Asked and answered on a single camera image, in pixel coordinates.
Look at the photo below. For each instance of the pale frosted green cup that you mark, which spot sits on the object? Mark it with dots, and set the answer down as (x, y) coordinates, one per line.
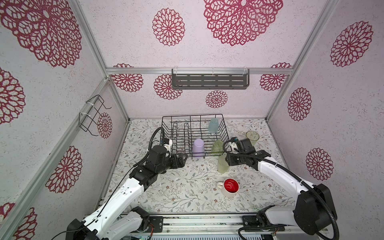
(223, 166)

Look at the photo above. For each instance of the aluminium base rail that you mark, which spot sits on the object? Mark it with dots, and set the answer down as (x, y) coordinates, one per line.
(210, 227)

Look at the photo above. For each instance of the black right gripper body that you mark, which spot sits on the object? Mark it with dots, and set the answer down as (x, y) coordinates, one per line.
(235, 161)

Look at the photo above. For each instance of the black wire dish rack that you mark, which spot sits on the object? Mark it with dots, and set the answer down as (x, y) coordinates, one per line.
(185, 129)

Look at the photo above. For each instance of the black wire wall hanger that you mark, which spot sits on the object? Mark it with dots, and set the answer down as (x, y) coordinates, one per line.
(96, 121)

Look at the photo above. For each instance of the short green glass cup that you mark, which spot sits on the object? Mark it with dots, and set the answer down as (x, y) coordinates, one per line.
(217, 148)

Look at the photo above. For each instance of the grey wall shelf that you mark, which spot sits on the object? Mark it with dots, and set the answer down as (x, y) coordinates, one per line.
(212, 81)

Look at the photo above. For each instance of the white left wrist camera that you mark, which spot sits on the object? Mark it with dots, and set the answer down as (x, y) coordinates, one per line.
(167, 143)

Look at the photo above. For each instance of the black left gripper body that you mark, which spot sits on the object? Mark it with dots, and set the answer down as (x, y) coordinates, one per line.
(174, 163)

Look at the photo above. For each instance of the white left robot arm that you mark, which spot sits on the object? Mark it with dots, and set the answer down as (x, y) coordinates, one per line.
(104, 224)

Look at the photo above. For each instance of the red and cream mug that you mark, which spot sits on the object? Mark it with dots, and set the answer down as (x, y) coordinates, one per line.
(229, 187)

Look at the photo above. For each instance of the teal textured glass cup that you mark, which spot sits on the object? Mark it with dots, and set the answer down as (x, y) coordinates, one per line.
(213, 126)

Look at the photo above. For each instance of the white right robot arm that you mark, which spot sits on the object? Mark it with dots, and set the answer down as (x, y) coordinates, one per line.
(314, 208)

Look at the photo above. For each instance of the lavender plastic cup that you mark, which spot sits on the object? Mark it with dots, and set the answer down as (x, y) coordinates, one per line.
(198, 150)

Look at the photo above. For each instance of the tall green glass tumbler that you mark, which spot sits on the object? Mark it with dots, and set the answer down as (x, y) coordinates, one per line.
(253, 136)

